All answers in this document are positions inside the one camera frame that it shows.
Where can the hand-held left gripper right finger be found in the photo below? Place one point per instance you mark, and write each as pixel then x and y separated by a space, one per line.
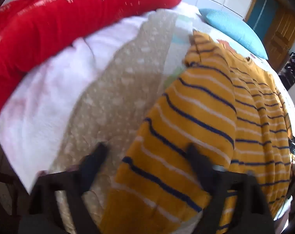
pixel 198 162

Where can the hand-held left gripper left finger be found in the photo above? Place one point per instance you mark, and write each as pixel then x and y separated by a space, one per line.
pixel 95 160

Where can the yellow striped sweater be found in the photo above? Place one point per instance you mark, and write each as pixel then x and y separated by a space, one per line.
pixel 201 117

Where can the white fluffy blanket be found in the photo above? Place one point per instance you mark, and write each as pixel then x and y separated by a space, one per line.
pixel 40 107

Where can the printed quilted bedspread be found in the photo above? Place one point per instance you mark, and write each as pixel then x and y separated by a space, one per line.
pixel 123 87

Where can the white shelving unit with items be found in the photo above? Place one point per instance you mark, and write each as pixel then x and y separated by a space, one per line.
pixel 294 65

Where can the wooden door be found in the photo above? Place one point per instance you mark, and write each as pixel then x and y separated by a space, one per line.
pixel 281 34

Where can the light blue pillow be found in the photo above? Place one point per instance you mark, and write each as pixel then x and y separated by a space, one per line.
pixel 232 26

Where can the red fluffy blanket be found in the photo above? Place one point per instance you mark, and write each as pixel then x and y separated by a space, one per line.
pixel 52 24

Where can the teal door panel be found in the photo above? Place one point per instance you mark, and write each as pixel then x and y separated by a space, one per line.
pixel 260 7

